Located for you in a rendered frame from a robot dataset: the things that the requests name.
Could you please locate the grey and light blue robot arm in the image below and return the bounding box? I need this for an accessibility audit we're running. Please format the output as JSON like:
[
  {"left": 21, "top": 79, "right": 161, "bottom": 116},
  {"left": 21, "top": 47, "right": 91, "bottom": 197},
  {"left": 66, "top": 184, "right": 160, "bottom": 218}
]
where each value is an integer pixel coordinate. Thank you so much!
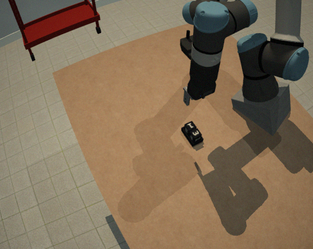
[{"left": 182, "top": 0, "right": 309, "bottom": 103}]

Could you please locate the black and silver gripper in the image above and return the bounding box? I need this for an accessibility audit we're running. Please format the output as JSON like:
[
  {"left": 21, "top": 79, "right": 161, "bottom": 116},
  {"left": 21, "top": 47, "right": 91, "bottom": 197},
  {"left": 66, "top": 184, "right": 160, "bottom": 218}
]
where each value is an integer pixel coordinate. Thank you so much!
[{"left": 180, "top": 30, "right": 222, "bottom": 106}]

